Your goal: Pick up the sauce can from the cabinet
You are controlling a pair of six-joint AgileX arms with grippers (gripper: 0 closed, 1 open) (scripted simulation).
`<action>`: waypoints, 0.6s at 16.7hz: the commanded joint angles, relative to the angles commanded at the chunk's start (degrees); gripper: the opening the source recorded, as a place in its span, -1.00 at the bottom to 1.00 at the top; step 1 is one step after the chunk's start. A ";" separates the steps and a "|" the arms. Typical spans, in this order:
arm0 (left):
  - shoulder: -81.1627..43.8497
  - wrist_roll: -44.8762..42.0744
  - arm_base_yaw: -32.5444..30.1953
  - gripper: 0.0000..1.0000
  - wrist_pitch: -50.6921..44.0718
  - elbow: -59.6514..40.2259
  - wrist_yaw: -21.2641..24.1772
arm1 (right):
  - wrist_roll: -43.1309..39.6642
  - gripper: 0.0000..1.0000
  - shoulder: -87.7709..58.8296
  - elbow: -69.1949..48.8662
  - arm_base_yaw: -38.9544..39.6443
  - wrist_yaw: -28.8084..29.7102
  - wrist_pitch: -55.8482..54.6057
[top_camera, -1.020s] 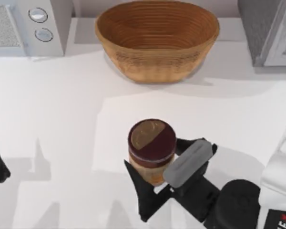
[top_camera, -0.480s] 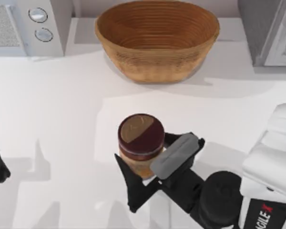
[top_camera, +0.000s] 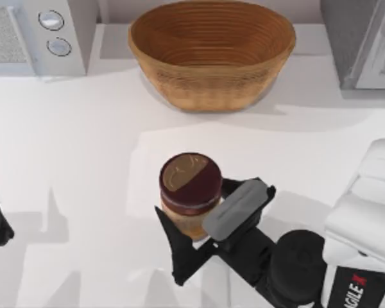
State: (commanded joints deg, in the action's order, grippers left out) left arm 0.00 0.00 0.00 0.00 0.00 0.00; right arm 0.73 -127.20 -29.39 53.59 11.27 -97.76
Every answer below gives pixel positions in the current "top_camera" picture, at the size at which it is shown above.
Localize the jar with dark red lid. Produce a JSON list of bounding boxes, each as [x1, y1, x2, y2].
[[158, 152, 225, 243]]

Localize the brown woven basket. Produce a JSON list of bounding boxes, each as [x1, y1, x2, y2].
[[127, 0, 297, 113]]

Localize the pale microwave oven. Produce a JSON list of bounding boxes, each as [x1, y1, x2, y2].
[[0, 0, 101, 77]]

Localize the round grey microwave knob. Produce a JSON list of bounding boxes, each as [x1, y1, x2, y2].
[[37, 9, 65, 30], [46, 36, 73, 57]]

